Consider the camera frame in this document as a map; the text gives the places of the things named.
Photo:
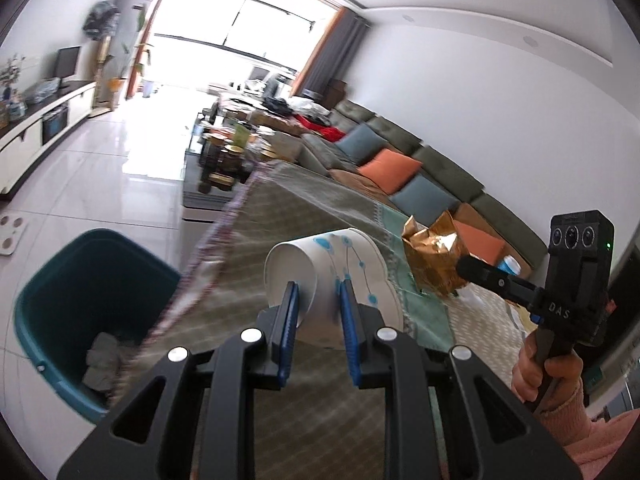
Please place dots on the gold foil bag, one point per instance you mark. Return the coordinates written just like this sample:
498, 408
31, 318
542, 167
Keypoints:
430, 260

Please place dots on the cloth-covered standing fan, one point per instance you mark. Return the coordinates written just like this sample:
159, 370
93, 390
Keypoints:
100, 17

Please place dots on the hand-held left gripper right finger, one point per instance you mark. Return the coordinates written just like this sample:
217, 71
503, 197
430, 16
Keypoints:
350, 330

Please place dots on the green cup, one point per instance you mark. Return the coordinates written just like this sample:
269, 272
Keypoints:
241, 136

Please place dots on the tall leafy potted plant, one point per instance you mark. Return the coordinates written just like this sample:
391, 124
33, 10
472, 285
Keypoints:
135, 60

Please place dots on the white standing air conditioner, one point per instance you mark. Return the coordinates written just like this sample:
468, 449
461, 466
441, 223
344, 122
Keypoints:
135, 35

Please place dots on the red cloth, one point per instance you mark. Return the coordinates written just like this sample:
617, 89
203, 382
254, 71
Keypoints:
320, 127

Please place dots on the large window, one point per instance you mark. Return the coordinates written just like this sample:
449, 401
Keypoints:
250, 25

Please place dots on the white paper cup blue print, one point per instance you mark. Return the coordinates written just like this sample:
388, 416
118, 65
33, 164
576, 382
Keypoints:
325, 260

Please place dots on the clear plastic bag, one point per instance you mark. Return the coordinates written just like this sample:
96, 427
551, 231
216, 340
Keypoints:
44, 91

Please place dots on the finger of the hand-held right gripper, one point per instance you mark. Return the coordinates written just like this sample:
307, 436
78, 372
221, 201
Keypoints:
480, 270

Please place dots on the green sofa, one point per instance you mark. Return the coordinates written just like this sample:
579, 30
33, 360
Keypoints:
440, 170

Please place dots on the teal trash bin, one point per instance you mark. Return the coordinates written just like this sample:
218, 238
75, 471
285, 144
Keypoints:
75, 280

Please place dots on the vase with flowers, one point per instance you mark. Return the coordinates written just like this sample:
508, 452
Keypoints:
10, 77

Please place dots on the brown wooden cabinet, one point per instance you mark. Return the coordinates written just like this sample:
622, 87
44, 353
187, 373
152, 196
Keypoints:
337, 94

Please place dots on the white body scale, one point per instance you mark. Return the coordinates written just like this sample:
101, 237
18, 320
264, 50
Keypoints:
11, 235

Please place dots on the blue-grey cushion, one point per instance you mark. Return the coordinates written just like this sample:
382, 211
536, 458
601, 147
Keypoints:
357, 145
425, 200

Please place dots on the black monitor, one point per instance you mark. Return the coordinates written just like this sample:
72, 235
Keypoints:
67, 62

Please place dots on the brown paper bag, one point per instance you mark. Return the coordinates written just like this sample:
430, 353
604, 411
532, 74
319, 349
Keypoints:
287, 147

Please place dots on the person's right forearm pink sleeve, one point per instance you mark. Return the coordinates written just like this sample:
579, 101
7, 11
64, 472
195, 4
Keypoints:
580, 435

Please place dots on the orange cushion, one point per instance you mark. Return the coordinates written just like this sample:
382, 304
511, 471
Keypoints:
480, 242
390, 170

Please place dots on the white black TV cabinet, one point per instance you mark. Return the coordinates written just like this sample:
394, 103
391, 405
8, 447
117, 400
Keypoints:
35, 130

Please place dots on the person's right hand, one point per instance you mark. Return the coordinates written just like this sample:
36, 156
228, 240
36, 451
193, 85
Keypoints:
525, 375

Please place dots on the small white waste bin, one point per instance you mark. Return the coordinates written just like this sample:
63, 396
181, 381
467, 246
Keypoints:
148, 88

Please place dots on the orange grey curtain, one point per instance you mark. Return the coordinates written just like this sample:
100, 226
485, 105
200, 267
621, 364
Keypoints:
335, 50
150, 20

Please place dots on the cluttered coffee table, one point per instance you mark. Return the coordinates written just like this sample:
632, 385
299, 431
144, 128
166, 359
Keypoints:
225, 170

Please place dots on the crumpled grey paper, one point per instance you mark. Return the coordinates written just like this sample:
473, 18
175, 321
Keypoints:
107, 360

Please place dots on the patterned tablecloth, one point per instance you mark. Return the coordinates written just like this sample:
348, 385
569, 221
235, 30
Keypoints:
320, 200

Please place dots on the blue canister white lid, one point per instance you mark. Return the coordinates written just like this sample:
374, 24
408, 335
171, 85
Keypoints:
510, 265

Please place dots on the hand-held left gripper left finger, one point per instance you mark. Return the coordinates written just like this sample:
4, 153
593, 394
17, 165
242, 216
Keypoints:
287, 330

